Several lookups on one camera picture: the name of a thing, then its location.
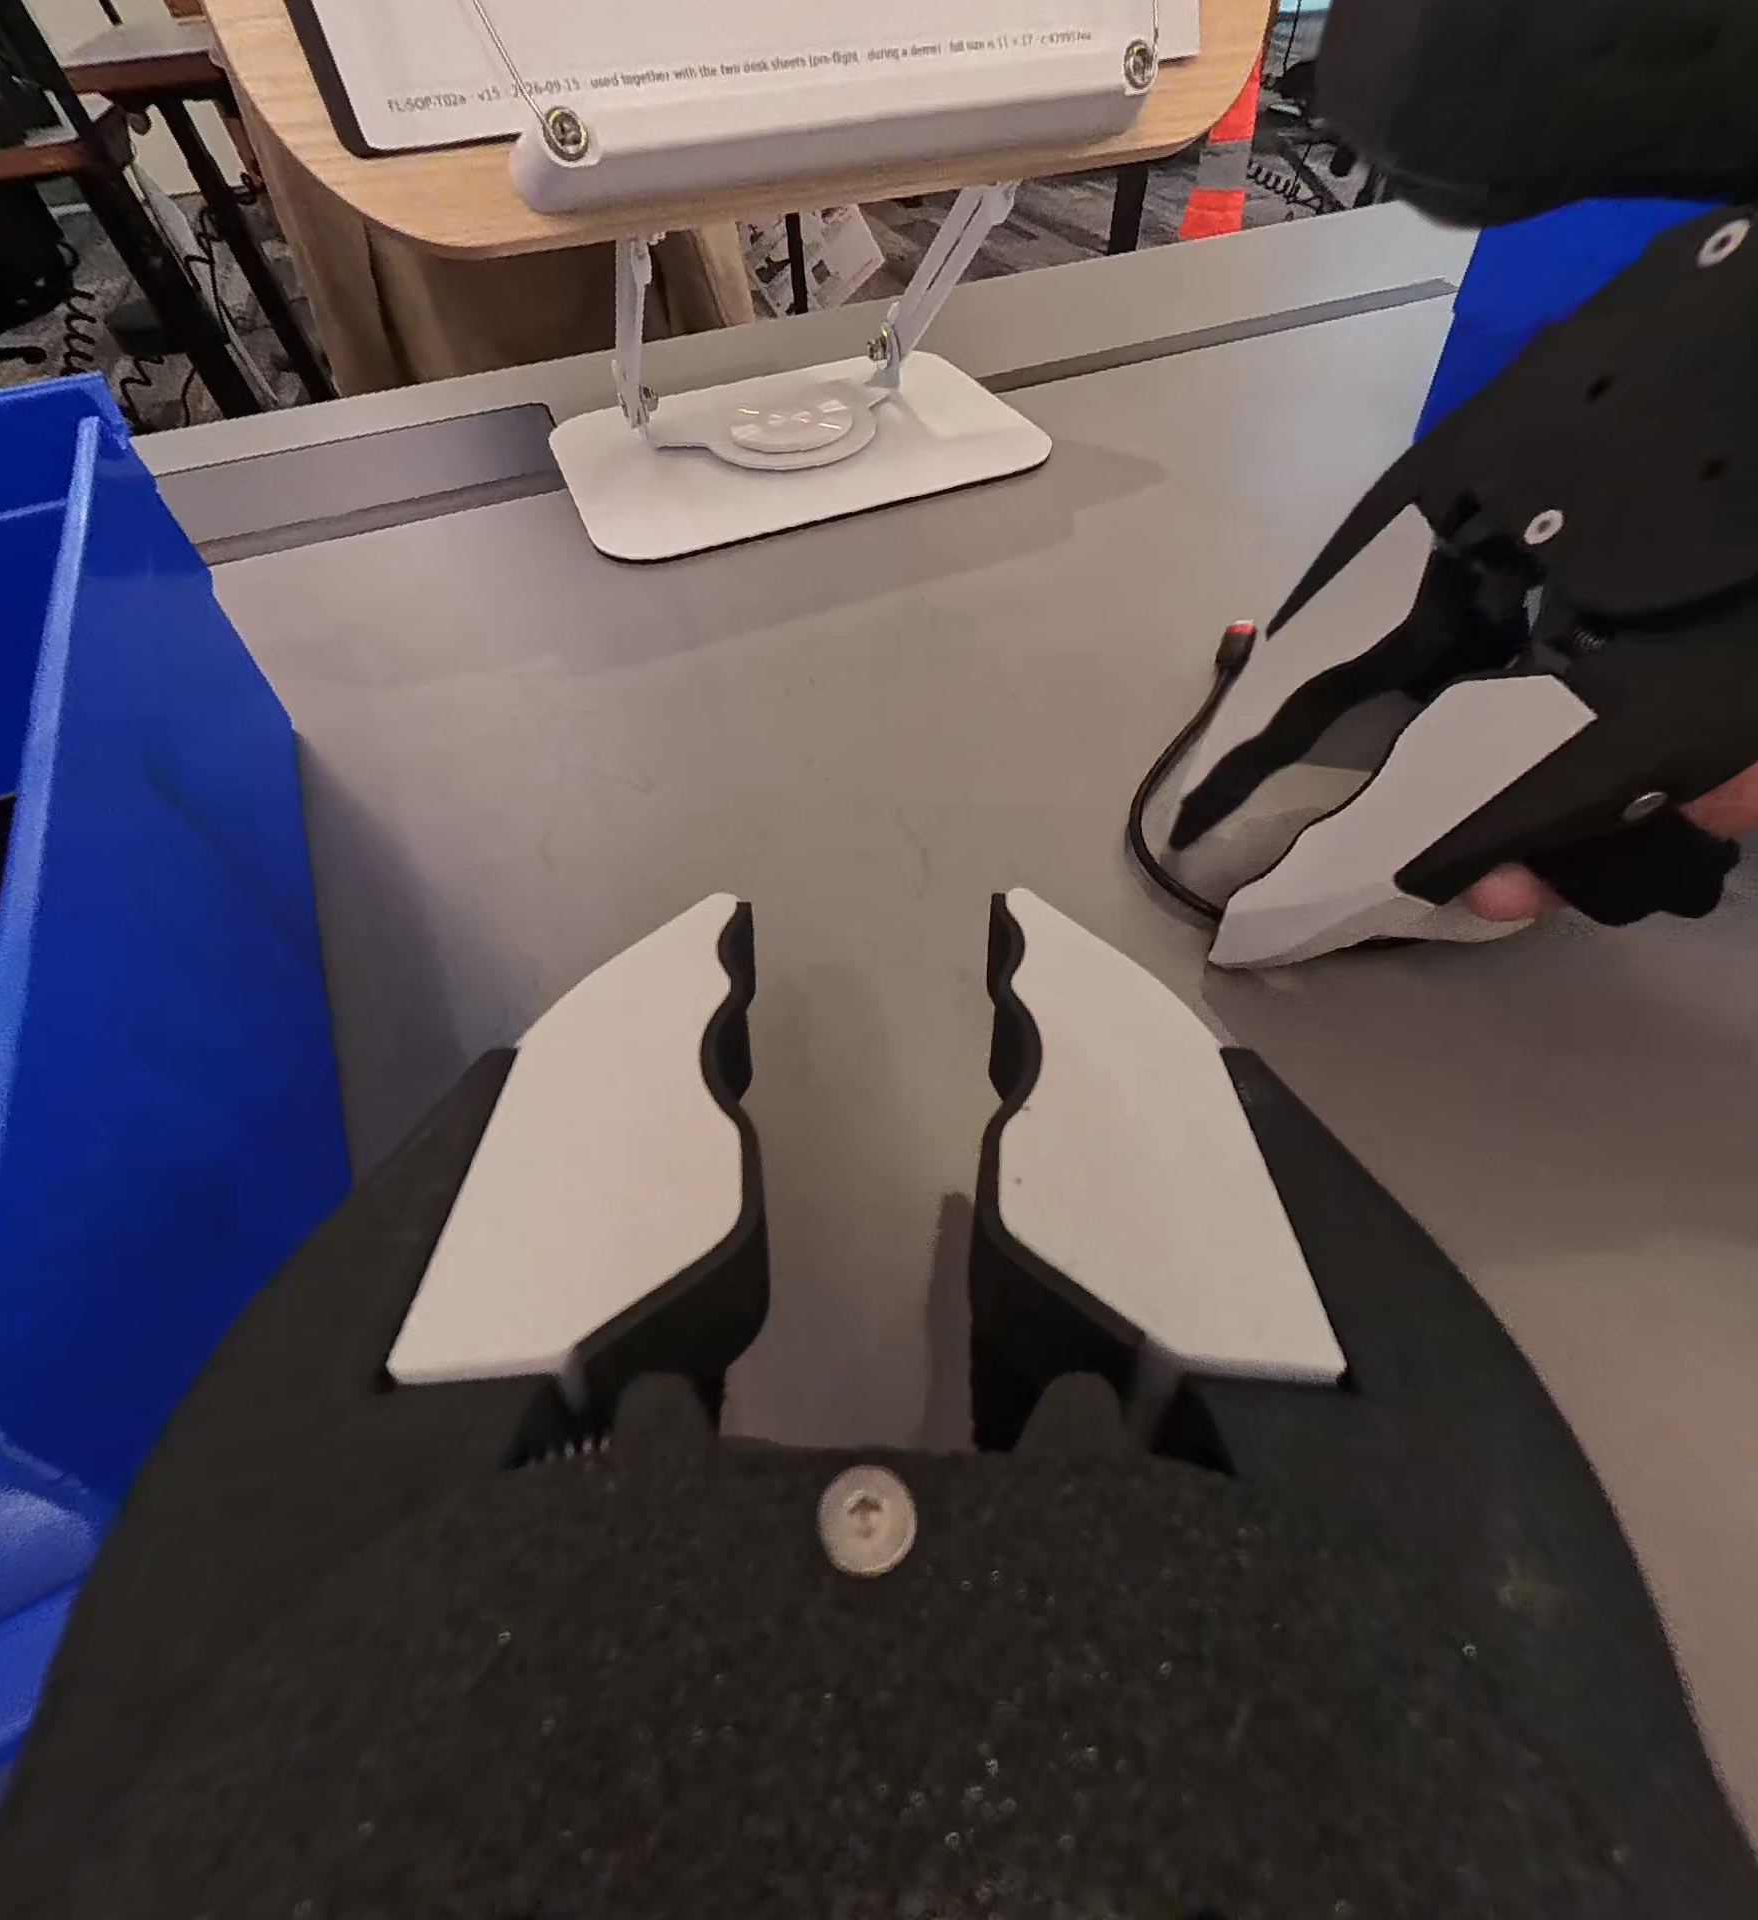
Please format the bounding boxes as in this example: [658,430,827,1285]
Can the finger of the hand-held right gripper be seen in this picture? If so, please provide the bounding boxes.
[1170,499,1440,858]
[1204,671,1603,973]

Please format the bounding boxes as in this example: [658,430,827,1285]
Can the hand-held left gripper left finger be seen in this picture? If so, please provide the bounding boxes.
[387,893,773,1388]

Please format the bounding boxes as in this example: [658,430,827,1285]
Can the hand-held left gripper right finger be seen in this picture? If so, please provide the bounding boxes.
[969,886,1351,1388]

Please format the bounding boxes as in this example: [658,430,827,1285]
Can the black red-tipped usb cable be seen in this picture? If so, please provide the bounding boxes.
[1126,617,1266,923]

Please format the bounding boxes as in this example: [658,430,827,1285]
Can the blue storage bin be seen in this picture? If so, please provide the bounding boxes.
[1410,193,1727,451]
[0,373,360,1819]

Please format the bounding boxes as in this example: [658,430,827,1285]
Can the orange cone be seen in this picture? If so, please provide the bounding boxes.
[1176,59,1266,243]

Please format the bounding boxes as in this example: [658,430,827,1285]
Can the printed floor sheet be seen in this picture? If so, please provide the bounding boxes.
[743,202,888,319]

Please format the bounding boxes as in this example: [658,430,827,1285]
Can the beige curtain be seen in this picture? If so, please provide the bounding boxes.
[241,103,755,400]

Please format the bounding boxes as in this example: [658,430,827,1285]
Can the brown office desk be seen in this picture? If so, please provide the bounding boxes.
[0,43,329,414]

